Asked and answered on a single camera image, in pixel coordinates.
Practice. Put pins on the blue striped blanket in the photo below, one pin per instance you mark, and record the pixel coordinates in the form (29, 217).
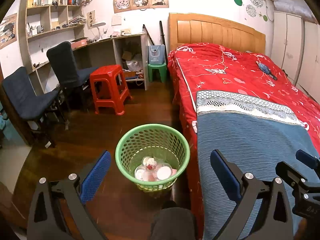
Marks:
(250, 132)

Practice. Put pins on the white tissue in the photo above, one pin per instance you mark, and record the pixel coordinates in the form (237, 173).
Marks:
(149, 163)

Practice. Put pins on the person's dark trouser knee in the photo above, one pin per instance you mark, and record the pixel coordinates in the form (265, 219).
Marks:
(173, 223)

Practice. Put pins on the black stick leaning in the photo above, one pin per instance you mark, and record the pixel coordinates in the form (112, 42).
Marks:
(163, 41)
(148, 35)

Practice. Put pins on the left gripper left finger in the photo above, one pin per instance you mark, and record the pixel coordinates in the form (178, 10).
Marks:
(46, 219)

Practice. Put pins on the clear plastic cup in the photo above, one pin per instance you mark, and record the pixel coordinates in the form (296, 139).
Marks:
(141, 173)

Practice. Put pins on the black stick leaning left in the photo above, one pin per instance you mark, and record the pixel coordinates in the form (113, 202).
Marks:
(148, 35)

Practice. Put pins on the dark blue chair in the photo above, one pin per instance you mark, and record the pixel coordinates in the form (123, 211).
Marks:
(72, 79)
(27, 104)

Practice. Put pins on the dark blue chair far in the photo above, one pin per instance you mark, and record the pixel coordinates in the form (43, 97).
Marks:
(72, 79)

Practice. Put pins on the red plastic stool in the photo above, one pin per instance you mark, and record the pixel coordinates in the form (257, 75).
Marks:
(109, 88)

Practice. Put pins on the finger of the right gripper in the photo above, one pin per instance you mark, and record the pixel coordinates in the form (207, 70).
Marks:
(289, 175)
(307, 159)

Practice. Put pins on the red bed quilt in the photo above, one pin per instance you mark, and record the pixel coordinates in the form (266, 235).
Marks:
(207, 66)

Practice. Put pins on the light blue paper bag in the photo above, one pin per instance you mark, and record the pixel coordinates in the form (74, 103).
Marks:
(156, 54)

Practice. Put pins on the white desk lamp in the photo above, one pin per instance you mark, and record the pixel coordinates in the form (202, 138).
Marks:
(97, 26)

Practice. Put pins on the white wall shelf unit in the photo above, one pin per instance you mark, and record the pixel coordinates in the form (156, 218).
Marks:
(38, 19)

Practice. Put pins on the green plastic waste basket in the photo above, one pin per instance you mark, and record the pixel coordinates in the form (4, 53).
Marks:
(164, 143)

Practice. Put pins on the framed wall picture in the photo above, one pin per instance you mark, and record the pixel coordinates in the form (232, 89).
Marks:
(8, 30)

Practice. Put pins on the wooden headboard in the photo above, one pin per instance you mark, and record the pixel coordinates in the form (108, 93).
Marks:
(196, 28)

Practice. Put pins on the black stick leaning right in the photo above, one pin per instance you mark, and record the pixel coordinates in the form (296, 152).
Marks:
(163, 41)

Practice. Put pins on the white wardrobe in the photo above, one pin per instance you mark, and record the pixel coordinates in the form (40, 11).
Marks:
(295, 50)

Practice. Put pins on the dark blue chair near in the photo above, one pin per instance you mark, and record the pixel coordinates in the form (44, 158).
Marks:
(27, 104)

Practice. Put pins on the white round plastic lid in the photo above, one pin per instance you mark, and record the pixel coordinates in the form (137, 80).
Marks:
(163, 171)

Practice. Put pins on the blue toy on bed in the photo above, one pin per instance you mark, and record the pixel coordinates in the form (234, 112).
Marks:
(265, 70)

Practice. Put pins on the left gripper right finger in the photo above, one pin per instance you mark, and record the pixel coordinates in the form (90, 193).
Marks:
(273, 220)

